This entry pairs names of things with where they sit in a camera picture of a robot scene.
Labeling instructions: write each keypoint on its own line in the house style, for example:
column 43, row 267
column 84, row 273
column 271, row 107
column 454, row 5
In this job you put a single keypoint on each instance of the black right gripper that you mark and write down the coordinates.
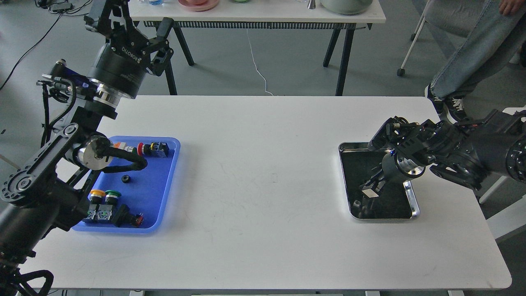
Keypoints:
column 393, row 168

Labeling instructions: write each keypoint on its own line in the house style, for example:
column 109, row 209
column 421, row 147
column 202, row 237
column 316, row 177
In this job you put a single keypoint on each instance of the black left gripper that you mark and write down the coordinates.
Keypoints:
column 128, row 55

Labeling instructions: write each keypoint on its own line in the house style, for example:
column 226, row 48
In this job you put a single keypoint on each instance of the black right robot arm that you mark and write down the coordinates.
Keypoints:
column 464, row 153

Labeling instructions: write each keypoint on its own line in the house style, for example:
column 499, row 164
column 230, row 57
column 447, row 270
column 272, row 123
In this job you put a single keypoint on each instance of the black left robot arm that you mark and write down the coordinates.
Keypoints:
column 52, row 189

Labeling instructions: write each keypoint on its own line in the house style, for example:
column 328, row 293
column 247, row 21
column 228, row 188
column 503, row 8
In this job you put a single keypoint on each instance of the small silver label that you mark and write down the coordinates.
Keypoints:
column 370, row 193

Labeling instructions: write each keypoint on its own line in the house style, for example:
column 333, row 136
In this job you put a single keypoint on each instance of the steel tray with black mat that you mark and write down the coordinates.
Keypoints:
column 396, row 203

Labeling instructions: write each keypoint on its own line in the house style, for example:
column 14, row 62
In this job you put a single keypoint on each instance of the pink plate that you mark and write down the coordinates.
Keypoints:
column 198, row 5

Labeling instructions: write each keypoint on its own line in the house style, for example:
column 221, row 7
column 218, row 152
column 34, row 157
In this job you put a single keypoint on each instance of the white background table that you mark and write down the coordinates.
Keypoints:
column 261, row 14

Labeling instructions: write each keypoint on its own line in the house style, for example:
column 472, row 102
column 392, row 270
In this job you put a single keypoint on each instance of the orange white push button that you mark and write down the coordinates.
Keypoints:
column 123, row 146

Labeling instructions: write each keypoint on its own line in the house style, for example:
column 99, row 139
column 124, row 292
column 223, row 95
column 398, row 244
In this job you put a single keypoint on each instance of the blue plastic tray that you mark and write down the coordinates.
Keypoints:
column 147, row 192

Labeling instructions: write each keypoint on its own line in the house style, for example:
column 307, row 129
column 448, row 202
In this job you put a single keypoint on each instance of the grey-green bowl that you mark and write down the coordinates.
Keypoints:
column 347, row 7

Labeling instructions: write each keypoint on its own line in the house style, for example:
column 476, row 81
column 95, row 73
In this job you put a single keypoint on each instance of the silver cone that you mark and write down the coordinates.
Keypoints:
column 311, row 4

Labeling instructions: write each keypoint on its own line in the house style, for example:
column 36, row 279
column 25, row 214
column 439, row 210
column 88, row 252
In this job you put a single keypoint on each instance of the grey office chair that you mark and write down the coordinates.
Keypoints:
column 457, row 17

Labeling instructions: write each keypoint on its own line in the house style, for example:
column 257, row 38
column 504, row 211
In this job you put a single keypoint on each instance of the person in jeans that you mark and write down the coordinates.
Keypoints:
column 498, row 35

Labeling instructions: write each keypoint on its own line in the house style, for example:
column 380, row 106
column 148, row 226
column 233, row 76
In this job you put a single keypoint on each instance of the yellow push button switch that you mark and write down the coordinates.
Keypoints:
column 96, row 200

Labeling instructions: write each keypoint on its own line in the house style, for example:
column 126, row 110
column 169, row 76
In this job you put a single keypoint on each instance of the green push button switch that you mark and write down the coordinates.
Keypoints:
column 107, row 210

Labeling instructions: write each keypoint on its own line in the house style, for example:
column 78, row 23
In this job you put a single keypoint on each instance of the black red-tipped switch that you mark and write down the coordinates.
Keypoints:
column 123, row 216

